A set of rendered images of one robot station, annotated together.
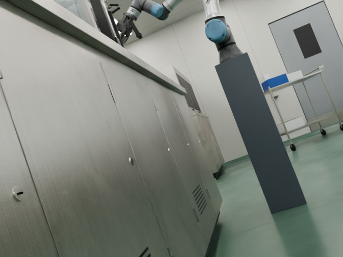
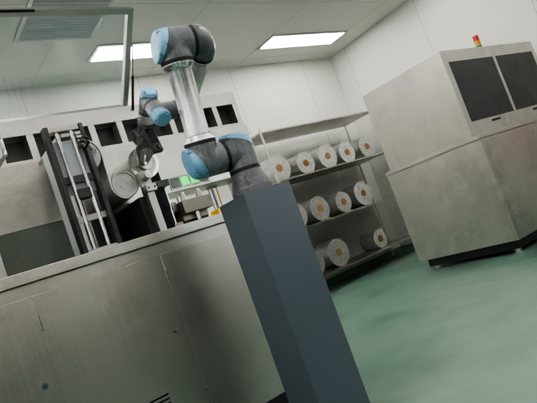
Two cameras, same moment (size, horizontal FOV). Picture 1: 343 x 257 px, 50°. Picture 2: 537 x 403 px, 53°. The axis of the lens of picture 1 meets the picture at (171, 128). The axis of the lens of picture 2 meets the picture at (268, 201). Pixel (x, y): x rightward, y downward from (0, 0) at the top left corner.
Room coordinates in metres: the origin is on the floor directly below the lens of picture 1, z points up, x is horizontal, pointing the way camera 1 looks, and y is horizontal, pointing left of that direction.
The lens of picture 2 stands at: (0.71, -1.83, 0.72)
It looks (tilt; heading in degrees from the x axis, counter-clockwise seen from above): 4 degrees up; 42
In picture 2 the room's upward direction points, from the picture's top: 20 degrees counter-clockwise
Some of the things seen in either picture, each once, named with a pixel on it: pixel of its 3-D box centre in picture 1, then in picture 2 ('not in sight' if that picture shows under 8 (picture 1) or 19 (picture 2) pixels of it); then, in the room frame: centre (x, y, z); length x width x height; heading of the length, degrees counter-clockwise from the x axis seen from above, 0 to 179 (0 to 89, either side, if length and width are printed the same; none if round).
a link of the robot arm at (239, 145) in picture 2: (222, 35); (236, 152); (2.15, -0.48, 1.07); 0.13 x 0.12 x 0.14; 160
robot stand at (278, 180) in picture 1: (260, 131); (296, 310); (2.16, -0.48, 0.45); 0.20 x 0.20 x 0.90; 74
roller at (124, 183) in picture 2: not in sight; (115, 191); (2.13, 0.31, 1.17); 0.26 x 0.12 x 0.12; 79
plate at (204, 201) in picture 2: not in sight; (180, 213); (2.43, 0.29, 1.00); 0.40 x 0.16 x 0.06; 79
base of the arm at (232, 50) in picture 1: (229, 53); (248, 181); (2.16, -0.48, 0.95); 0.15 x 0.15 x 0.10
